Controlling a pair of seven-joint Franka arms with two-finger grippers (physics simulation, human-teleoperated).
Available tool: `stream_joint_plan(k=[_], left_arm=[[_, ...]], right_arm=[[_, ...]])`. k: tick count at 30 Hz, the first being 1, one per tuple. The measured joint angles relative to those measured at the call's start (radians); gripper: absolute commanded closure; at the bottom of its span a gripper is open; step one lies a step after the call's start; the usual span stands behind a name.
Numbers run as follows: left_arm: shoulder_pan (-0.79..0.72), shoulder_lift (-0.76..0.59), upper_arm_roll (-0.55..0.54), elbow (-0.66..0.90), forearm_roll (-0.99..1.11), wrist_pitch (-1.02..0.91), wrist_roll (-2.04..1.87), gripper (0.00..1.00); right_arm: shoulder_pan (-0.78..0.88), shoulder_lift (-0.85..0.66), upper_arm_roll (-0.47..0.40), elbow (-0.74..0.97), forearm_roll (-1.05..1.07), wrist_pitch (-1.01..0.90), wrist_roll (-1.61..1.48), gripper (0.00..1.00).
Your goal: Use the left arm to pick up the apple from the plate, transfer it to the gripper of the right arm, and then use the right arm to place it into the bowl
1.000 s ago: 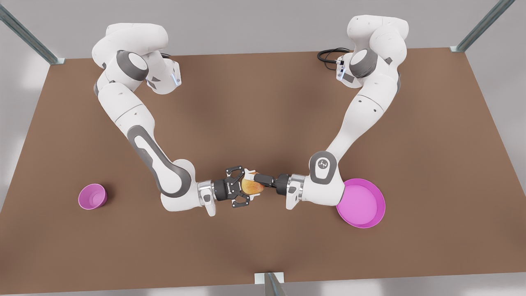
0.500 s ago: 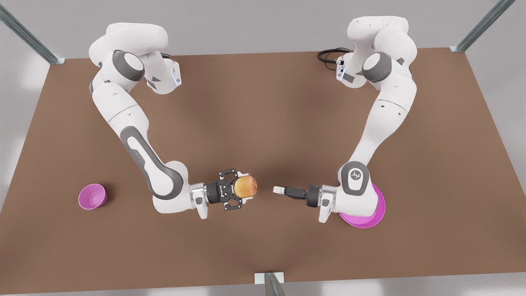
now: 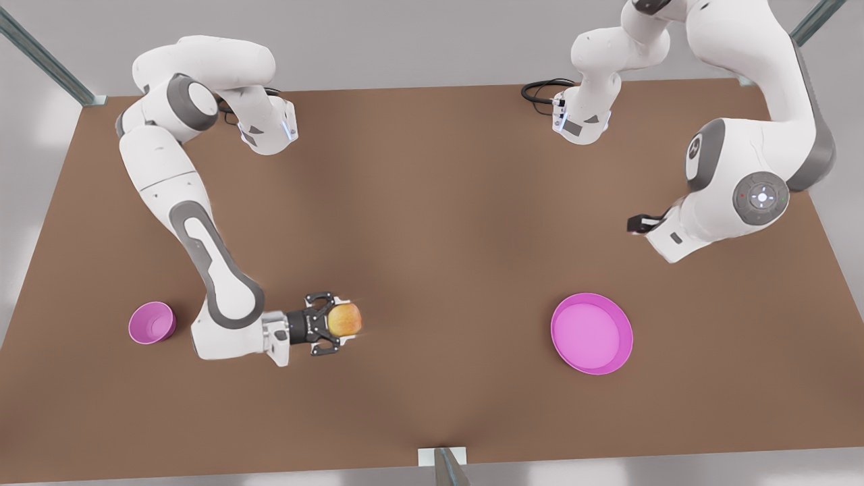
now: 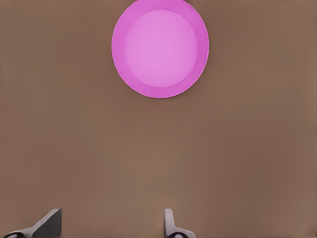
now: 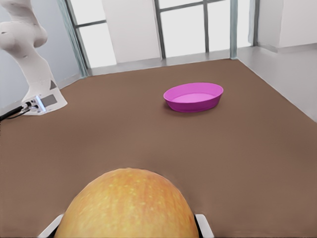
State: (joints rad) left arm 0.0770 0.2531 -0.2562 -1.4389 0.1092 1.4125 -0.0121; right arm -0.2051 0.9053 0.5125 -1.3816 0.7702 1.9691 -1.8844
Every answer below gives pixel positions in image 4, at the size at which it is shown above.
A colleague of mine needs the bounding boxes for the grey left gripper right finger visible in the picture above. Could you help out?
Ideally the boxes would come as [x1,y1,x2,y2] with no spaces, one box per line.
[163,208,196,238]

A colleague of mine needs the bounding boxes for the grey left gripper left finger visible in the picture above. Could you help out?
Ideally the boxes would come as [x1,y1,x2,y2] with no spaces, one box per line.
[2,208,62,238]

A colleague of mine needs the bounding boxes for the pink round plate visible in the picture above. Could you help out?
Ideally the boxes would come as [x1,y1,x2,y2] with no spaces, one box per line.
[111,0,210,99]

